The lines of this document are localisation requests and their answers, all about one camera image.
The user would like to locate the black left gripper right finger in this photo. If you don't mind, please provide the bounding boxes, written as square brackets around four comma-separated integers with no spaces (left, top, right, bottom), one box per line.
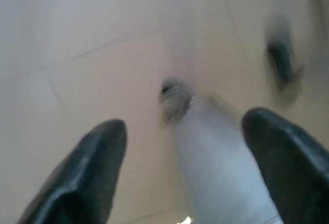
[242,107,329,224]

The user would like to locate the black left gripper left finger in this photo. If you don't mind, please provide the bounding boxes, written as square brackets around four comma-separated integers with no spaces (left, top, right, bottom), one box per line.
[17,119,129,224]

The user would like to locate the silver robot leg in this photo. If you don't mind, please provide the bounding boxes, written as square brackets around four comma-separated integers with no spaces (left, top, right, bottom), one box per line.
[158,76,277,224]

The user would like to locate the black robot foot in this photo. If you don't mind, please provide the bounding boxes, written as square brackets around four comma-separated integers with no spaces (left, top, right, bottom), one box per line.
[264,15,305,104]

